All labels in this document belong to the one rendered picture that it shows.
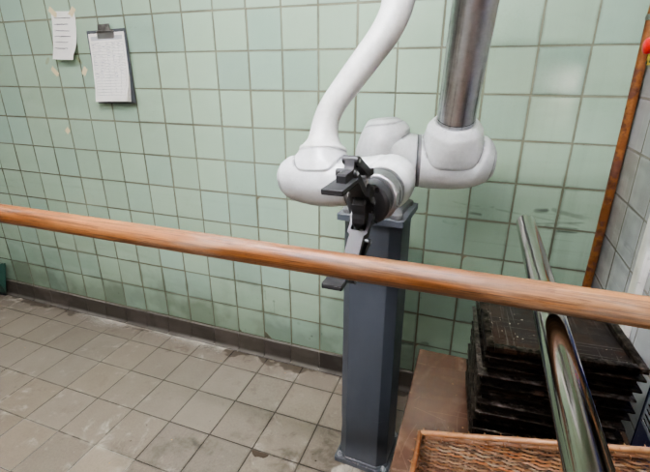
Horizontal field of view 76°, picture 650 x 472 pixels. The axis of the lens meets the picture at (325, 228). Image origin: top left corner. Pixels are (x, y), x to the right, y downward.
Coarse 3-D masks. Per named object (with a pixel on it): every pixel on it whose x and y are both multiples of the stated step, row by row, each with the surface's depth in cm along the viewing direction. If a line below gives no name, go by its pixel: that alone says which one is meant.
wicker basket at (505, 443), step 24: (432, 432) 82; (456, 432) 80; (432, 456) 84; (456, 456) 81; (480, 456) 79; (504, 456) 78; (528, 456) 76; (552, 456) 74; (624, 456) 69; (648, 456) 68
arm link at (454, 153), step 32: (480, 0) 88; (448, 32) 98; (480, 32) 93; (448, 64) 101; (480, 64) 98; (448, 96) 105; (480, 96) 106; (448, 128) 110; (480, 128) 111; (448, 160) 113; (480, 160) 114
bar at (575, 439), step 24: (528, 216) 69; (528, 240) 60; (528, 264) 54; (552, 336) 38; (552, 360) 35; (576, 360) 35; (552, 384) 33; (576, 384) 32; (552, 408) 31; (576, 408) 30; (576, 432) 28; (600, 432) 28; (576, 456) 26; (600, 456) 26
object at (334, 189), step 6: (354, 180) 58; (330, 186) 55; (336, 186) 55; (342, 186) 55; (348, 186) 55; (354, 186) 57; (324, 192) 54; (330, 192) 53; (336, 192) 53; (342, 192) 53
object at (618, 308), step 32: (32, 224) 63; (64, 224) 61; (96, 224) 59; (128, 224) 57; (224, 256) 52; (256, 256) 50; (288, 256) 49; (320, 256) 48; (352, 256) 47; (416, 288) 44; (448, 288) 43; (480, 288) 42; (512, 288) 41; (544, 288) 40; (576, 288) 40; (608, 320) 38; (640, 320) 37
